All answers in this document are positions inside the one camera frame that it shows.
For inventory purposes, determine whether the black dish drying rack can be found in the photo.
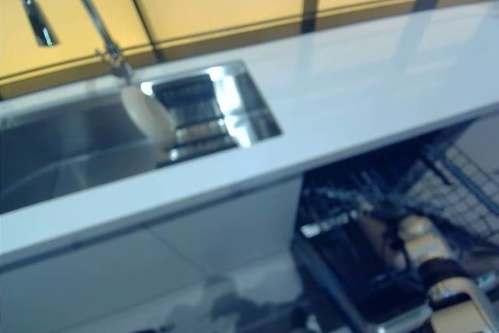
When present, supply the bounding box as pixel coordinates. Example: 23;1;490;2
150;73;239;168

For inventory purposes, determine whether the dishwasher wire rack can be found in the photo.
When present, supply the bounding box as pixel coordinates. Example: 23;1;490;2
303;168;430;283
412;126;499;241

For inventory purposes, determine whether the dishwasher upper wire rack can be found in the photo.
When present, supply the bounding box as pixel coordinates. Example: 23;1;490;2
412;126;499;241

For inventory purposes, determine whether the wide white cabinet door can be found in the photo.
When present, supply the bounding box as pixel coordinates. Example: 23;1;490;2
0;223;214;333

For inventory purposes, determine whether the narrow white cabinet door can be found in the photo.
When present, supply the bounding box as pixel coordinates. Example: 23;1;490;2
150;176;306;284

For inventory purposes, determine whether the stainless steel sink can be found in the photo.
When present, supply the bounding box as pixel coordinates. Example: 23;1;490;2
0;58;283;214

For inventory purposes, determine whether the black dishwasher with door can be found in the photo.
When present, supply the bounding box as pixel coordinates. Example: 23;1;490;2
292;114;499;333

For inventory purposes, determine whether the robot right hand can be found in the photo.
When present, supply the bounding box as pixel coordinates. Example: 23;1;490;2
380;207;414;271

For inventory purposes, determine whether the dishwasher lower wire rack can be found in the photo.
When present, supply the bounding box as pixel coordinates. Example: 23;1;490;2
303;168;430;283

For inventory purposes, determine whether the chrome kitchen faucet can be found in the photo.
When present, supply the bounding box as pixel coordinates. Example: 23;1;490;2
5;0;134;81

